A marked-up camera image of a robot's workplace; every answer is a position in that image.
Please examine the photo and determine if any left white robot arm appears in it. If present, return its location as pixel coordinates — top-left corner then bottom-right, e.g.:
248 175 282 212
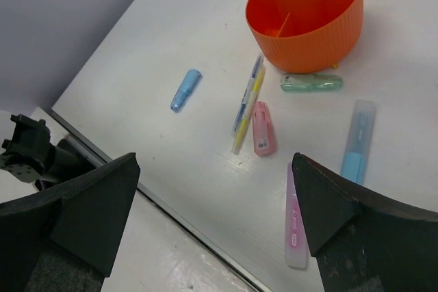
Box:
1 111 96 191

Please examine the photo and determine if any orange round desk organizer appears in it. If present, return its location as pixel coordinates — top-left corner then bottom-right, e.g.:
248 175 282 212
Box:
246 0 363 74

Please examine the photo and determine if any green translucent correction tape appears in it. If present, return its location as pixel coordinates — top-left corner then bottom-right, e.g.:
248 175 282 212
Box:
280 74 344 93

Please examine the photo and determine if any blue highlighter with clear cap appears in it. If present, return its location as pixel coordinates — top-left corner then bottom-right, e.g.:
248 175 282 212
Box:
340 100 376 185

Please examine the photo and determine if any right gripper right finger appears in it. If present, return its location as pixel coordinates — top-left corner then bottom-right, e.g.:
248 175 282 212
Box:
292 152 437 291

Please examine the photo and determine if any pink purple highlighter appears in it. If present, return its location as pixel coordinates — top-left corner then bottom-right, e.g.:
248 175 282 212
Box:
285 162 308 270

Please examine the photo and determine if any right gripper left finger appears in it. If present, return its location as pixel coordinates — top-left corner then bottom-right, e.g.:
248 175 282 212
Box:
1 152 140 291

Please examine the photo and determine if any yellow thin highlighter pen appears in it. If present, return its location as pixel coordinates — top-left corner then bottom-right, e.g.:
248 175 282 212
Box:
231 65 266 155

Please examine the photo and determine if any blue white pen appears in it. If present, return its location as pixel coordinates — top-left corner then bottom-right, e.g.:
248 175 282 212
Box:
232 52 265 136

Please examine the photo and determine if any blue translucent correction tape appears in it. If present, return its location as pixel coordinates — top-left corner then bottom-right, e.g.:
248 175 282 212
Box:
170 69 203 113

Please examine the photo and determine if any pink translucent correction tape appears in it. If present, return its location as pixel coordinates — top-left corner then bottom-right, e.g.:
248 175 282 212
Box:
252 101 276 157

